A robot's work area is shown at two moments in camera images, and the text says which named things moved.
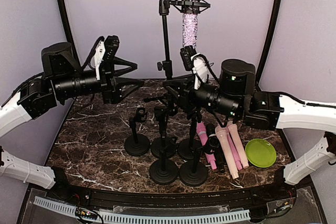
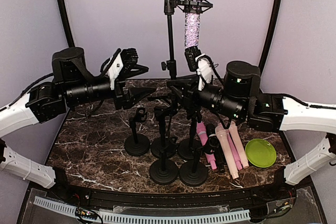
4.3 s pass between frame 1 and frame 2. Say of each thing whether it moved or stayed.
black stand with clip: stayed
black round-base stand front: stayed
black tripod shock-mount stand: moved
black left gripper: moved
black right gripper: stayed
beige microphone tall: stayed
